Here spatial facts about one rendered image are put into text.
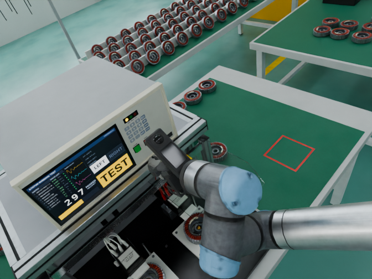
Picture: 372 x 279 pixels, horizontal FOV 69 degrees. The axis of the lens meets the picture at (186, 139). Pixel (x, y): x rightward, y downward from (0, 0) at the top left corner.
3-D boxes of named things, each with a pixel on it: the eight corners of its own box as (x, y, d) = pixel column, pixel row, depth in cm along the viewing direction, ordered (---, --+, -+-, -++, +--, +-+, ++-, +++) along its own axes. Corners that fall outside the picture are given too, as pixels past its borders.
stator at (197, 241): (221, 231, 97) (220, 226, 95) (197, 252, 94) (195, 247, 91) (202, 211, 105) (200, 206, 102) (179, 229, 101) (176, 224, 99)
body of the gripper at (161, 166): (168, 192, 68) (195, 206, 58) (150, 166, 65) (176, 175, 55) (189, 173, 71) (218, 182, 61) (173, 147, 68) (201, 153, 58)
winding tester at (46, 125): (178, 135, 89) (162, 83, 74) (61, 231, 71) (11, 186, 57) (115, 99, 112) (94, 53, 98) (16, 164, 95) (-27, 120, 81)
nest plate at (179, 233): (228, 229, 98) (228, 227, 98) (201, 261, 92) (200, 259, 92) (199, 206, 108) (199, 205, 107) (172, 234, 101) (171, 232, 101)
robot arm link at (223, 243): (258, 270, 51) (265, 213, 51) (220, 287, 44) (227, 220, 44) (226, 253, 57) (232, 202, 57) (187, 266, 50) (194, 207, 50)
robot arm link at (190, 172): (187, 179, 51) (215, 153, 54) (175, 174, 55) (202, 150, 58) (204, 207, 54) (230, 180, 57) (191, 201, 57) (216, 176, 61)
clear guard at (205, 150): (264, 184, 82) (265, 171, 78) (213, 242, 72) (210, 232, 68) (190, 140, 101) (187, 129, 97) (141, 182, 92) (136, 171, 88)
